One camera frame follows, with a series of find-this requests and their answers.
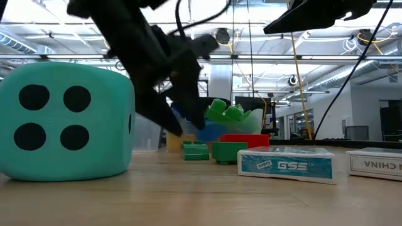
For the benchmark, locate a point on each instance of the black computer monitor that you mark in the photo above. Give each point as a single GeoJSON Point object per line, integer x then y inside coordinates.
{"type": "Point", "coordinates": [256, 102]}

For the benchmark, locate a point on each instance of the grey white card deck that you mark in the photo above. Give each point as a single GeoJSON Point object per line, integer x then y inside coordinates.
{"type": "Point", "coordinates": [377, 164]}

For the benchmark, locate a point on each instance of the teal card deck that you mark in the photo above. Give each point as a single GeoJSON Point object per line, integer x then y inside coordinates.
{"type": "Point", "coordinates": [282, 166]}

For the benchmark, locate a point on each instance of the long overhead light bar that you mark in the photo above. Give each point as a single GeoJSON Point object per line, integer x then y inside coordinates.
{"type": "Point", "coordinates": [267, 56]}

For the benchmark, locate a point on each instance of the clear plastic container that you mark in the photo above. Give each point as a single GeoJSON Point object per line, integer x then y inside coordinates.
{"type": "Point", "coordinates": [256, 120]}
{"type": "Point", "coordinates": [147, 135]}

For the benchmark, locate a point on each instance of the blue toy brick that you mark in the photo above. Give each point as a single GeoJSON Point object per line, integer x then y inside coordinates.
{"type": "Point", "coordinates": [213, 132]}

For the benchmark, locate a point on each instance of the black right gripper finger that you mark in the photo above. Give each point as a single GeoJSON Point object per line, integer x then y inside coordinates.
{"type": "Point", "coordinates": [311, 15]}

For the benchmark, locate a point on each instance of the dark cabinet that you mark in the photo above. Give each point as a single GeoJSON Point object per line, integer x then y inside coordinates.
{"type": "Point", "coordinates": [391, 122]}

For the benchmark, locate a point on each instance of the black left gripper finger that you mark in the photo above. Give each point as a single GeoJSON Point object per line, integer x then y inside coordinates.
{"type": "Point", "coordinates": [188, 94]}
{"type": "Point", "coordinates": [154, 108]}

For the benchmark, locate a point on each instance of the red toy brick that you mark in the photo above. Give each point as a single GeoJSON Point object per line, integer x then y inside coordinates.
{"type": "Point", "coordinates": [251, 141]}

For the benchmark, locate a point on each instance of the teal foam die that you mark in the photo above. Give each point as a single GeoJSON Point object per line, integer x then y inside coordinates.
{"type": "Point", "coordinates": [53, 117]}

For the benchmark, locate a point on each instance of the yellow toy brick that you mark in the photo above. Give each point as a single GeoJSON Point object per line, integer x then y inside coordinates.
{"type": "Point", "coordinates": [176, 142]}

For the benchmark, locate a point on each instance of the small dark green toy brick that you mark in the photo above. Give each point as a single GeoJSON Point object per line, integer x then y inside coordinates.
{"type": "Point", "coordinates": [229, 152]}

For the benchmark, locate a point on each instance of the grey box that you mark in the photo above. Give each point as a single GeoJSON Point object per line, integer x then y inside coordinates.
{"type": "Point", "coordinates": [356, 133]}

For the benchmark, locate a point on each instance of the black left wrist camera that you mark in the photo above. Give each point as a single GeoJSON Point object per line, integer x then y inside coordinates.
{"type": "Point", "coordinates": [205, 45]}

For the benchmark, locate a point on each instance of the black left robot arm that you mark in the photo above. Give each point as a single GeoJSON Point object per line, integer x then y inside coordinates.
{"type": "Point", "coordinates": [103, 7]}

